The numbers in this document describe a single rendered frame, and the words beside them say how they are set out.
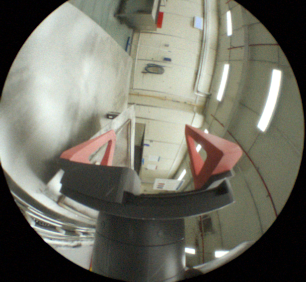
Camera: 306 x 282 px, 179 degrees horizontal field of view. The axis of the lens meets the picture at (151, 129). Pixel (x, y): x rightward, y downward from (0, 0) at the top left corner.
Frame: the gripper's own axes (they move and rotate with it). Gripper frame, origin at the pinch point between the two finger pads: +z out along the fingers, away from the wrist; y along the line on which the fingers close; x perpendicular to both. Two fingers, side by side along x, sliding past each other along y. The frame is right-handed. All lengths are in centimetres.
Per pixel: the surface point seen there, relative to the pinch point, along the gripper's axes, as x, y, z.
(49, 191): 6.8, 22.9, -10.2
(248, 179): 159, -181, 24
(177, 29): -155, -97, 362
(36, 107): -8.3, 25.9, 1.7
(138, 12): -139, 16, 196
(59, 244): 19.7, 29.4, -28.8
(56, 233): 18.1, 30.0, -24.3
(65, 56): -18.5, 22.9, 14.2
